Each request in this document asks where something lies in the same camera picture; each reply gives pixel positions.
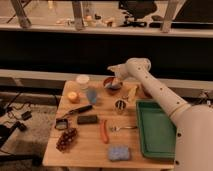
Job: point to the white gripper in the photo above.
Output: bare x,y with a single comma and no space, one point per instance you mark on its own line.
119,71

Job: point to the blue grey towel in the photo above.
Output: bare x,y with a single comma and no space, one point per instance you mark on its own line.
111,85

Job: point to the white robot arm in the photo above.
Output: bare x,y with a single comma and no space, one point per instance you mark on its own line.
194,123

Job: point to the dark red bowl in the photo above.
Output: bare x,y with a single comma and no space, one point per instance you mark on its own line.
145,91

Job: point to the yellow banana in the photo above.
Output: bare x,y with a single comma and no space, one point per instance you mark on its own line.
131,94

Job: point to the small striped cup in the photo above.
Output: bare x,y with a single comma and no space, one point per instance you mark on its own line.
120,106

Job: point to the white plastic cup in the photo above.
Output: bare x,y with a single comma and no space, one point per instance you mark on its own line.
83,81

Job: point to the orange fruit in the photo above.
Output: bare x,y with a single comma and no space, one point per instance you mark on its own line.
73,97

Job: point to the black rectangular block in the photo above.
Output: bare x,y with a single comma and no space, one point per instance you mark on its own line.
87,119

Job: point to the metal fork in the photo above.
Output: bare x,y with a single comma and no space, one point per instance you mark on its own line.
116,128

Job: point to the orange carrot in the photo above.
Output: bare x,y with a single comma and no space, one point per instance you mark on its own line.
103,132

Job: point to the wooden table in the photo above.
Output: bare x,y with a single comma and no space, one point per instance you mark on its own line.
88,150

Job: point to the green plastic tray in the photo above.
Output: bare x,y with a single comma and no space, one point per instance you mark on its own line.
157,133

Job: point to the blue sponge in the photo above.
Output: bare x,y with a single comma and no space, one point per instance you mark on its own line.
118,153

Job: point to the small black framed container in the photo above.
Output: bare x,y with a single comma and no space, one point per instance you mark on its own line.
61,124

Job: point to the dark red grape bunch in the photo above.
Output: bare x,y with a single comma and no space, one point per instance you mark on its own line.
66,139

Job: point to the black handled knife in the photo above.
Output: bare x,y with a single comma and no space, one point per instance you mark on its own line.
78,110

